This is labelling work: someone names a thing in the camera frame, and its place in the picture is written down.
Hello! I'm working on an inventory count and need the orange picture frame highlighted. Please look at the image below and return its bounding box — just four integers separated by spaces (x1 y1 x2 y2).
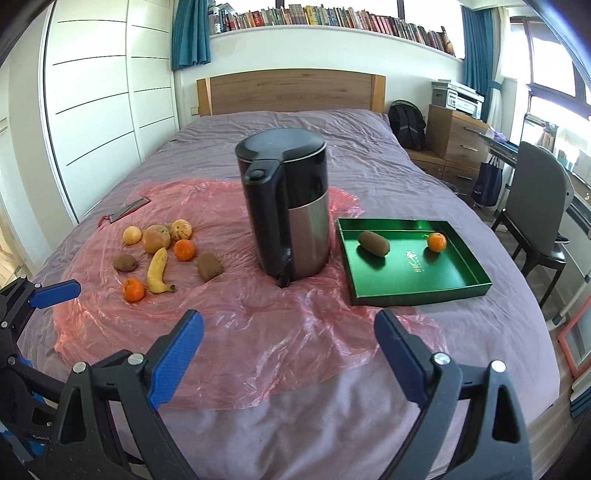
556 300 591 379

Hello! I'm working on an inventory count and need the black backpack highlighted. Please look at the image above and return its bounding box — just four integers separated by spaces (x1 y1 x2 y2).
388 99 428 151

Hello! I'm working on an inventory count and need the white printer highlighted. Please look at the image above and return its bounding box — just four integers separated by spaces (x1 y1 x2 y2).
431 79 485 118

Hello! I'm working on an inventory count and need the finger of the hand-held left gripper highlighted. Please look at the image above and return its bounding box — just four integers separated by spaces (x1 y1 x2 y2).
0 276 82 326

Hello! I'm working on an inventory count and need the wooden headboard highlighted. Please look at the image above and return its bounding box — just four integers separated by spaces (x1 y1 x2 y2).
196 69 386 116

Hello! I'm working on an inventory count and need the glass desk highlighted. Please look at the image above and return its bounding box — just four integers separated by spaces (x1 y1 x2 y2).
478 129 591 222

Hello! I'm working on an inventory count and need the black and silver kettle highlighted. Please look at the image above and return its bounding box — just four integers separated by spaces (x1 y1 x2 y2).
235 128 333 289

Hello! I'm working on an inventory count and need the green tray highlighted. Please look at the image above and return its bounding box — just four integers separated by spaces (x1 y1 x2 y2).
335 218 492 306

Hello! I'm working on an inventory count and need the teal curtain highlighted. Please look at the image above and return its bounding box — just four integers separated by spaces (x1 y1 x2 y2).
462 4 504 130
172 0 212 71

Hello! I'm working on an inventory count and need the yellow banana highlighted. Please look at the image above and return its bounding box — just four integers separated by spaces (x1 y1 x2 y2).
147 247 177 294

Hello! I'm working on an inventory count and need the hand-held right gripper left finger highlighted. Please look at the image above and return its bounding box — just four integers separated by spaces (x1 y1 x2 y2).
41 310 205 480

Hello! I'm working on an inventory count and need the grey chair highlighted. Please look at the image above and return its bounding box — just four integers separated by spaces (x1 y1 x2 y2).
490 141 575 310

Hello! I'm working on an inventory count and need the wooden dresser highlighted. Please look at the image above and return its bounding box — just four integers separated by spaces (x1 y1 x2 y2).
409 104 492 197

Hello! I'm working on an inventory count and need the window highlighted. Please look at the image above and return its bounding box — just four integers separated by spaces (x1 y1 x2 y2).
508 14 591 185

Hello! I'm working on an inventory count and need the pink plastic sheet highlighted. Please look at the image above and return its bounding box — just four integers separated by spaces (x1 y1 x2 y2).
53 178 448 411

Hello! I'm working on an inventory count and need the red-edged flat tool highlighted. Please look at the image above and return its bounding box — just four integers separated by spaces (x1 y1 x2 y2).
97 197 152 228

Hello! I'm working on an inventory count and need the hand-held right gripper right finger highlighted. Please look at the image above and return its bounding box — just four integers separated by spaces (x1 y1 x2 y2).
374 309 536 480

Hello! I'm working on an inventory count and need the white wardrobe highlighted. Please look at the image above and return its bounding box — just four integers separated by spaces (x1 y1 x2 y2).
44 0 181 227

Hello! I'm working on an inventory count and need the dark blue bag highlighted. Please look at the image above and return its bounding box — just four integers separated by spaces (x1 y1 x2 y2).
471 154 504 207

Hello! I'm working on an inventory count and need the row of books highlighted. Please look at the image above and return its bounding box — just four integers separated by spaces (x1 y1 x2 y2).
208 4 462 58

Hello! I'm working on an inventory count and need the large reddish green apple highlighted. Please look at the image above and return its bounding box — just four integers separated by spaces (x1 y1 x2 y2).
141 224 172 255

